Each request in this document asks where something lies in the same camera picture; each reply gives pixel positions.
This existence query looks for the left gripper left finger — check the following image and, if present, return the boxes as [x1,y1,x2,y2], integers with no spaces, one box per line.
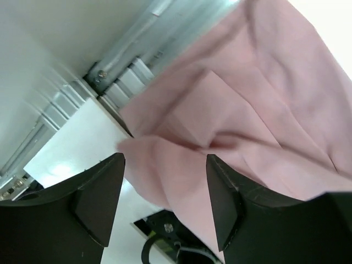
[1,153,125,263]

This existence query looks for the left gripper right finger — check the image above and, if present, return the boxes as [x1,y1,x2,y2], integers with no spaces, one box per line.
[206,155,351,263]

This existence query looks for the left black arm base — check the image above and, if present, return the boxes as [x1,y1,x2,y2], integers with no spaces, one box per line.
[134,210,221,264]

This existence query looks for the pink trousers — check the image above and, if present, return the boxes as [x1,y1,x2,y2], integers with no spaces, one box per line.
[118,1,351,258]

